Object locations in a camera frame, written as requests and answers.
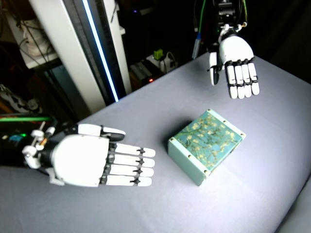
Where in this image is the teal floral print box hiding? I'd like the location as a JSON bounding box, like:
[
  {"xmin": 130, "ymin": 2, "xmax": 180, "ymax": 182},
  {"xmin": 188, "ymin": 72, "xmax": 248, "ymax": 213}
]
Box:
[{"xmin": 167, "ymin": 109, "xmax": 246, "ymax": 187}]

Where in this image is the white power strip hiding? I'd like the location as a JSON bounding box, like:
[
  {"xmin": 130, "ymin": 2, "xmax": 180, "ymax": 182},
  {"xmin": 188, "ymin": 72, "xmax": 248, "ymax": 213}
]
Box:
[{"xmin": 145, "ymin": 51, "xmax": 179, "ymax": 73}]

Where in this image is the black device with red light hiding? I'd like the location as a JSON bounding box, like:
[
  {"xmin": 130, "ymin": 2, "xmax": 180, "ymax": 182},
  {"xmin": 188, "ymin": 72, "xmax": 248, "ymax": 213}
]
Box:
[{"xmin": 129, "ymin": 62, "xmax": 156, "ymax": 86}]

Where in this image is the white column with light strip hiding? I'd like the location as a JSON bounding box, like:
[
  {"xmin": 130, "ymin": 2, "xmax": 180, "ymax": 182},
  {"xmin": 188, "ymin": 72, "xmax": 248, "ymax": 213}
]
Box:
[{"xmin": 28, "ymin": 0, "xmax": 132, "ymax": 115}]

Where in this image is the grey table cloth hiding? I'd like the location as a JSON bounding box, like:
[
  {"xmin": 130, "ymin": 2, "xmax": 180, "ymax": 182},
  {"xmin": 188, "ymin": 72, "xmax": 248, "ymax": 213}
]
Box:
[{"xmin": 0, "ymin": 52, "xmax": 311, "ymax": 233}]

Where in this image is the grey cable connector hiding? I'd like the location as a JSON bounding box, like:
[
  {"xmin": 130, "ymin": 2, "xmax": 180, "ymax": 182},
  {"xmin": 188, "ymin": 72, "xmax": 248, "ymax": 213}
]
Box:
[{"xmin": 191, "ymin": 31, "xmax": 203, "ymax": 60}]

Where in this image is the thin yellow-green cable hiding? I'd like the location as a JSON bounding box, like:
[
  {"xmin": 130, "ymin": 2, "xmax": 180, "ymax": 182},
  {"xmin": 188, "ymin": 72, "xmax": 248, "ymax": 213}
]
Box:
[{"xmin": 242, "ymin": 0, "xmax": 250, "ymax": 26}]

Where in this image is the green cable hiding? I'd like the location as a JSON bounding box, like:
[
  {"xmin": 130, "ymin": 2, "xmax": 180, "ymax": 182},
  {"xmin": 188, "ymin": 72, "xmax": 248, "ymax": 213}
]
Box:
[{"xmin": 193, "ymin": 0, "xmax": 207, "ymax": 33}]

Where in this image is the white cable coil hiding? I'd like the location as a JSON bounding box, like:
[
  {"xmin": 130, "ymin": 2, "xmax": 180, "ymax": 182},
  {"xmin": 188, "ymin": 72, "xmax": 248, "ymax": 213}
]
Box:
[{"xmin": 23, "ymin": 20, "xmax": 51, "ymax": 58}]

